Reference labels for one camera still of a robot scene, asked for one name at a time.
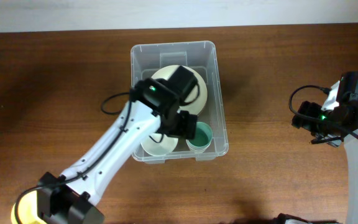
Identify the yellow bowl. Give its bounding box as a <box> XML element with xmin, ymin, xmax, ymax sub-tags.
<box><xmin>18</xmin><ymin>191</ymin><xmax>46</xmax><ymax>224</ymax></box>

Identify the clear plastic storage bin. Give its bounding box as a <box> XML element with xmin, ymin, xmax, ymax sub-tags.
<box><xmin>131</xmin><ymin>40</ymin><xmax>229</xmax><ymax>164</ymax></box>

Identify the mint green cup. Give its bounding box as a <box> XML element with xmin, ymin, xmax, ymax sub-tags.
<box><xmin>187</xmin><ymin>122</ymin><xmax>213</xmax><ymax>146</ymax></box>

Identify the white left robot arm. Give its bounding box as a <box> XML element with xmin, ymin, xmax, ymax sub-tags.
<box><xmin>37</xmin><ymin>66</ymin><xmax>199</xmax><ymax>223</ymax></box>

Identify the cream cup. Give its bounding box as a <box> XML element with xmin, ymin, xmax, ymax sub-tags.
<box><xmin>186</xmin><ymin>141</ymin><xmax>211</xmax><ymax>154</ymax></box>

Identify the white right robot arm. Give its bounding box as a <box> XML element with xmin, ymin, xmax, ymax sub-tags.
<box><xmin>291</xmin><ymin>71</ymin><xmax>358</xmax><ymax>223</ymax></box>

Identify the white bowl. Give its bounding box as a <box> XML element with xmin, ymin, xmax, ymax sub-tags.
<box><xmin>141</xmin><ymin>133</ymin><xmax>178</xmax><ymax>156</ymax></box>

